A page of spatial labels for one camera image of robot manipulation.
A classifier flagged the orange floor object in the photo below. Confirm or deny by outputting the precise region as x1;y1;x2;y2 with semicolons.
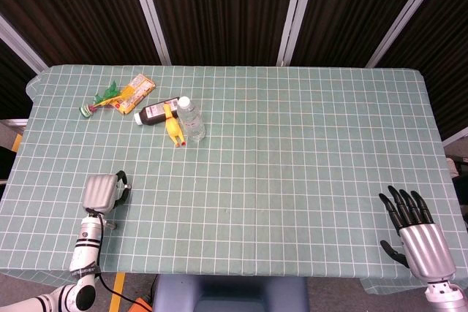
124;297;154;312

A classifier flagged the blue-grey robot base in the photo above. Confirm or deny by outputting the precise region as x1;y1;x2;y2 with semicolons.
151;274;310;312

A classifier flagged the yellow rubber chicken toy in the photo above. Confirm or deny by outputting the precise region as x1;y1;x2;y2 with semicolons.
162;103;188;150

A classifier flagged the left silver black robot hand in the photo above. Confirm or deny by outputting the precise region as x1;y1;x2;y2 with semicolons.
83;170;132;215

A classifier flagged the dark corrugated partition panel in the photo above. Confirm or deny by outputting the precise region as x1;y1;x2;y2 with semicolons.
0;0;164;67
380;0;468;141
142;0;301;66
292;0;438;68

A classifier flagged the dark brown white-capped bottle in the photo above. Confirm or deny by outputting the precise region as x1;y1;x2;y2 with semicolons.
133;96;181;126

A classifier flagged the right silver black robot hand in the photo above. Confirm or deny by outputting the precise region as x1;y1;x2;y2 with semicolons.
378;185;458;285

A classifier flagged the yellow snack packet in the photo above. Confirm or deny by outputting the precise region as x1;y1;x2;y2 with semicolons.
114;73;156;116

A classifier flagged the green feather shuttlecock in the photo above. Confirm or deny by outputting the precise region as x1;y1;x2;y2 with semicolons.
79;80;124;119

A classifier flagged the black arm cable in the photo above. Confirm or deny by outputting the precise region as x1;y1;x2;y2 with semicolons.
86;208;154;308

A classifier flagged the clear plastic water bottle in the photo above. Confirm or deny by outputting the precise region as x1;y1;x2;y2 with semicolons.
176;95;207;142

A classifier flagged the white partition frame post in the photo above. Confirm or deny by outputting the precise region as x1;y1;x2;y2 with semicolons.
125;0;173;66
365;0;446;69
276;0;316;67
0;15;49;74

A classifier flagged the green checked tablecloth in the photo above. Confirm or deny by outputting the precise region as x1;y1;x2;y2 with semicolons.
0;64;468;297

